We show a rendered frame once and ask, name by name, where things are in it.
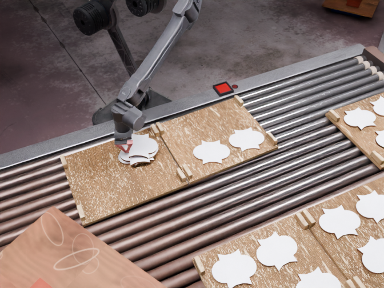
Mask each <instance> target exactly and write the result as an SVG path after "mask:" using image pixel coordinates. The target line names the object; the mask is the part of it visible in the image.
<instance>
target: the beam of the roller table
mask: <svg viewBox="0 0 384 288"><path fill-rule="evenodd" d="M364 48H365V47H364V46H363V45H361V44H360V43H359V44H356V45H353V46H349V47H346V48H344V49H340V50H337V51H333V52H330V53H327V54H324V55H320V56H317V57H314V58H310V59H307V60H305V61H301V62H298V63H294V64H292V65H288V66H285V67H282V68H278V69H275V70H272V71H268V72H266V73H262V74H259V75H255V76H253V77H250V78H246V79H243V80H240V81H236V82H233V83H230V84H229V85H230V86H232V85H238V88H237V89H233V90H234V92H233V93H231V94H228V95H224V96H222V97H219V95H218V94H217V93H216V92H215V90H214V89H211V90H207V91H204V92H201V93H198V94H194V95H191V96H188V97H185V98H181V99H178V100H176V101H172V102H169V103H165V104H162V105H159V106H156V107H152V108H149V109H146V110H142V111H141V112H143V113H144V114H145V115H146V119H145V123H144V126H145V125H148V124H151V123H154V122H157V121H161V120H163V119H166V118H170V117H173V116H176V115H179V114H182V113H185V112H188V111H192V110H195V109H198V108H200V107H204V106H207V105H210V104H213V103H216V102H219V101H223V100H226V99H229V98H232V97H234V96H235V95H241V94H244V93H248V92H250V91H254V90H257V89H260V88H263V87H266V86H270V85H273V84H275V83H278V82H282V81H285V80H288V79H291V78H294V77H298V76H300V75H304V74H307V73H310V72H312V71H316V70H319V69H322V68H325V67H328V66H332V65H335V64H338V63H341V62H344V61H348V60H350V59H353V58H355V57H358V56H361V55H362V53H363V50H364ZM114 129H115V124H114V120H110V121H107V122H104V123H100V124H98V125H94V126H91V127H87V128H85V129H82V130H78V131H75V132H72V133H68V134H65V135H62V136H59V137H56V138H52V139H49V140H46V141H43V142H40V143H36V144H33V145H30V146H26V147H23V148H20V149H17V150H13V151H10V152H8V153H4V154H1V155H0V172H1V171H4V170H8V169H11V168H14V167H17V166H20V165H24V164H26V163H29V162H32V161H36V160H39V159H42V158H45V157H48V156H51V155H54V154H58V153H61V152H63V151H67V150H70V149H73V148H76V147H79V146H83V145H86V144H88V143H92V142H95V141H98V140H101V139H104V138H107V137H110V136H114Z"/></svg>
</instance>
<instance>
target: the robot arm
mask: <svg viewBox="0 0 384 288"><path fill-rule="evenodd" d="M201 4H202V0H178V2H177V3H176V5H175V6H174V8H173V9H172V11H173V13H174V14H173V15H172V18H171V20H170V22H169V24H168V25H167V27H166V28H165V30H164V31H163V33H162V34H161V36H160V37H159V38H158V40H157V41H156V43H155V45H154V46H153V48H152V49H151V50H150V52H149V53H148V55H147V57H146V58H145V60H144V61H143V62H142V64H141V65H140V67H139V68H138V70H137V71H136V72H135V73H134V74H133V75H132V76H131V77H130V79H129V80H128V81H126V82H125V84H124V85H123V86H122V88H121V90H120V93H119V95H118V96H117V99H119V100H120V101H121V102H118V103H115V104H113V105H112V107H111V112H112V115H113V120H114V124H115V129H114V144H115V146H116V147H118V148H120V149H121V150H122V151H123V152H125V153H128V152H129V151H130V148H131V147H132V145H133V140H128V139H132V133H133V130H135V131H139V130H140V129H141V128H142V127H143V126H144V123H145V119H146V115H145V114H144V113H143V112H141V111H140V110H138V109H137V108H136V106H138V104H140V102H141V101H142V100H143V98H144V96H145V95H146V94H145V92H146V90H147V89H148V88H149V85H150V82H151V81H152V79H153V78H154V76H155V75H156V73H157V71H158V70H159V68H160V67H161V66H162V64H163V63H164V61H165V59H166V58H167V56H168V55H169V54H170V52H171V51H172V49H173V47H174V46H175V44H176V43H177V42H178V40H179V39H180V37H181V36H182V34H183V33H184V32H185V31H186V30H191V28H192V27H193V25H194V24H195V22H196V21H197V19H198V15H199V12H200V9H201ZM122 145H128V148H127V150H125V149H124V148H123V147H122Z"/></svg>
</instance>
